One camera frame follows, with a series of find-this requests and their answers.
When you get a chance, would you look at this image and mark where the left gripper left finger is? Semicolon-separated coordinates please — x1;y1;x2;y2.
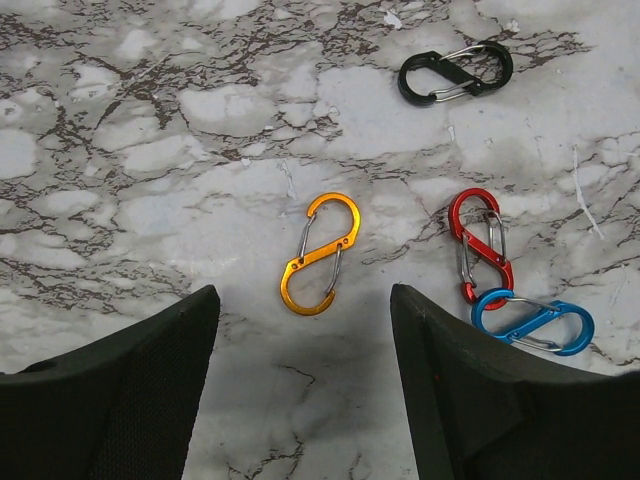
1;285;220;479

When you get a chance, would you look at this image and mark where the black S carabiner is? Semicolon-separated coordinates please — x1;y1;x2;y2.
397;40;514;107

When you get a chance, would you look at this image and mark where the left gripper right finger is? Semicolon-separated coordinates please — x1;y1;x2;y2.
390;284;639;479

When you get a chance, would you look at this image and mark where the red S carabiner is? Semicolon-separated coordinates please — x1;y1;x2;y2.
448;187;514;304

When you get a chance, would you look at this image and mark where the upper blue S carabiner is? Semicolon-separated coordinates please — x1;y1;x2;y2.
471;288;595;357

